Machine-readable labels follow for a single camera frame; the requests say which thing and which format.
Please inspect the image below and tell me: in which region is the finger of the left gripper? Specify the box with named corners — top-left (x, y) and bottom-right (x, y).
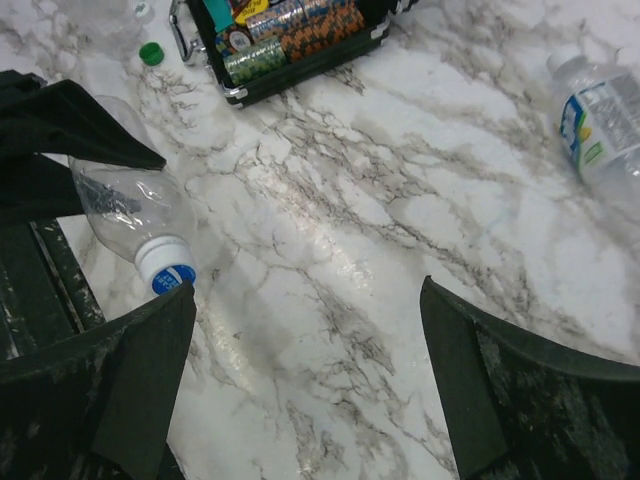
top-left (1, 70), bottom-right (166, 170)
top-left (1, 154), bottom-right (83, 225)

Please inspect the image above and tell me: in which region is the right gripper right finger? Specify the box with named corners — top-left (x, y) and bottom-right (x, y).
top-left (420, 278), bottom-right (639, 479)

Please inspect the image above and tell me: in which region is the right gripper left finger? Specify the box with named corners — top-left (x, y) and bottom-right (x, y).
top-left (1, 284), bottom-right (196, 479)

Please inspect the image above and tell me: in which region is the blue label water bottle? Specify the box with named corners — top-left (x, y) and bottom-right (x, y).
top-left (68, 94), bottom-right (199, 297)

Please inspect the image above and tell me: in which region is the crushed clear bottle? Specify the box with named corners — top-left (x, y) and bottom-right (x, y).
top-left (55, 0), bottom-right (155, 60)

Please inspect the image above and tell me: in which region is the loose green bottle cap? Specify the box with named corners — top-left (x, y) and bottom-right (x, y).
top-left (138, 42), bottom-right (165, 67)

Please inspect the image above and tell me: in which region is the clear bottle green-blue label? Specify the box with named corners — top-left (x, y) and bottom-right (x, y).
top-left (547, 45), bottom-right (639, 215)

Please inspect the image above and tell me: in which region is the black poker chip case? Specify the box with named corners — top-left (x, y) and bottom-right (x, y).
top-left (168, 1), bottom-right (413, 108)

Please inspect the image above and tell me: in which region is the yellow dealer chip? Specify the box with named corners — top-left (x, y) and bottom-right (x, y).
top-left (230, 0), bottom-right (270, 25)

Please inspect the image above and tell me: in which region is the black front rail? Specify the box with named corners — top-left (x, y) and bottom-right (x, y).
top-left (1, 220), bottom-right (106, 361)

